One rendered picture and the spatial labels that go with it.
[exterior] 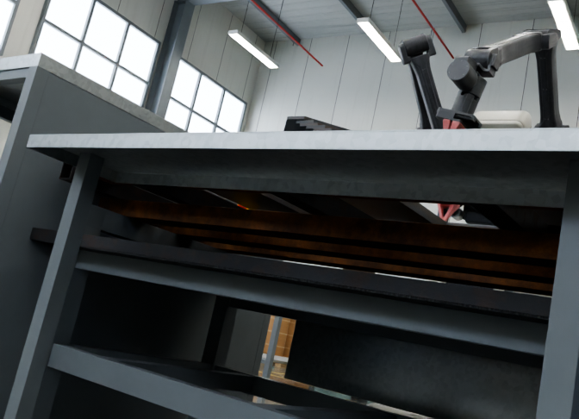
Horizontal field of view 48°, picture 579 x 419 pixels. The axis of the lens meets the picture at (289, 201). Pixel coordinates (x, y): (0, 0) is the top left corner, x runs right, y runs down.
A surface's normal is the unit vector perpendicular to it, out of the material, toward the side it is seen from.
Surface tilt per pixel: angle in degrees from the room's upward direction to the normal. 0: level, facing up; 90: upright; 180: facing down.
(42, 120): 90
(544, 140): 90
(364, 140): 90
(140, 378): 90
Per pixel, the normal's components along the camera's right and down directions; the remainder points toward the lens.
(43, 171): 0.80, 0.05
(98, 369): -0.56, -0.29
